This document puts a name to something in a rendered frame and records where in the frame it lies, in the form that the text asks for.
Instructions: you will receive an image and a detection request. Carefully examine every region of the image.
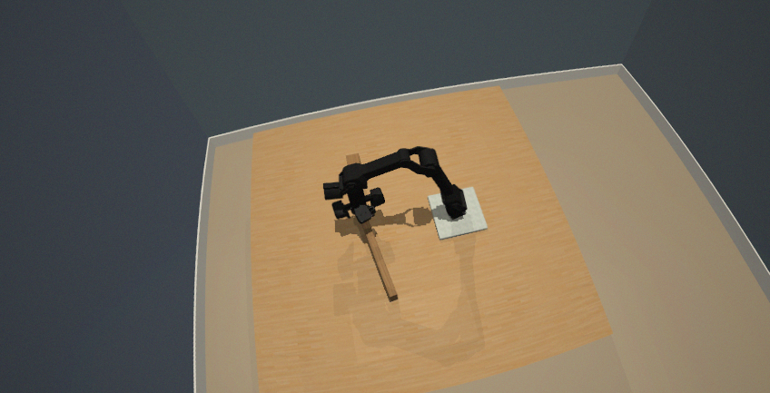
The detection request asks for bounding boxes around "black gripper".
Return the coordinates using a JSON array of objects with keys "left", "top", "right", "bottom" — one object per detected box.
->
[{"left": 332, "top": 187, "right": 385, "bottom": 219}]

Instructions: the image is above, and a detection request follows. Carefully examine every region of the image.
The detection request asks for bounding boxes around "brown wooden rail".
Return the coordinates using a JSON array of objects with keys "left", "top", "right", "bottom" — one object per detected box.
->
[{"left": 362, "top": 221, "right": 398, "bottom": 301}]

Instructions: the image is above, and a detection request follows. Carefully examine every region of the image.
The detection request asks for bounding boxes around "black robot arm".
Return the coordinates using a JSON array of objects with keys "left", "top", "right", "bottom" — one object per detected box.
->
[{"left": 323, "top": 146, "right": 467, "bottom": 224}]

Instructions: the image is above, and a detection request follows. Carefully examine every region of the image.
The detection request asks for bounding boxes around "brown wooden post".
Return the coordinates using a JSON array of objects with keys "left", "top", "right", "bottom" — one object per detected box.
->
[{"left": 346, "top": 153, "right": 361, "bottom": 165}]

